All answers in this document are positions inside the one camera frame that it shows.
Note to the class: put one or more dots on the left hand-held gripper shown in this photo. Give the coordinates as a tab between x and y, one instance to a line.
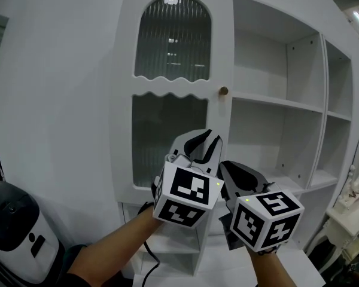
185	190

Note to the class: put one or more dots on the glass cabinet door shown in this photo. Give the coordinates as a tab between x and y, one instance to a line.
220	115

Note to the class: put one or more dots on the small brass metal cylinder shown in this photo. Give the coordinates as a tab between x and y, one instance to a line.
223	91

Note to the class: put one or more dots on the white and black robot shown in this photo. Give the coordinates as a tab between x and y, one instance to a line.
18	244

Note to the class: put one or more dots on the white cabinet with shelves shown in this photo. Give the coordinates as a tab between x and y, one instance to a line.
227	268

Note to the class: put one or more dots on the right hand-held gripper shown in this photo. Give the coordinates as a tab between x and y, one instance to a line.
266	220

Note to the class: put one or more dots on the person's left forearm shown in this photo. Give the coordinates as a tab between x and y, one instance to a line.
113	250

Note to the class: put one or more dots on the white ornate dressing table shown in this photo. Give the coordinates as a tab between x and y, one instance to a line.
344	220

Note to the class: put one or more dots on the person's dark sleeve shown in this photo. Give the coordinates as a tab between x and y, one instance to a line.
74	265

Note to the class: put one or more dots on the person's right forearm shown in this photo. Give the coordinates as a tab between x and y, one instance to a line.
272	271

